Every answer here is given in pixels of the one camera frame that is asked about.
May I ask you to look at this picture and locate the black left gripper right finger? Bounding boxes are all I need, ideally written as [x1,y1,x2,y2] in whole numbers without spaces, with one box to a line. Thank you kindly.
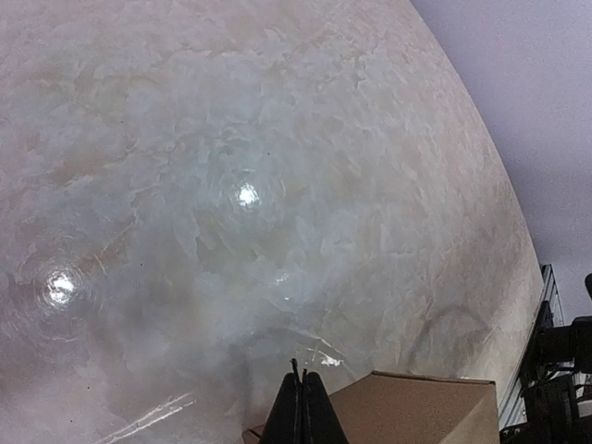
[302,371,349,444]

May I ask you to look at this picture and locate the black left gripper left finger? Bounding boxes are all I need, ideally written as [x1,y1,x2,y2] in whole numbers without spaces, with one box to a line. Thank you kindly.
[261,358,303,444]

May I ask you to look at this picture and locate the brown cardboard box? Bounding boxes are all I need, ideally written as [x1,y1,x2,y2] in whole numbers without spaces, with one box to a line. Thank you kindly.
[242,371,500,443]

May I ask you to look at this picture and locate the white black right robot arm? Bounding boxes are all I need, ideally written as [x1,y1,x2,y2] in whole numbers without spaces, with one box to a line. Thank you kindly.
[499,265,591,443]

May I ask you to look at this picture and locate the right side aluminium rail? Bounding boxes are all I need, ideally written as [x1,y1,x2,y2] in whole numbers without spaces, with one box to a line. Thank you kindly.
[499,264,565,429]

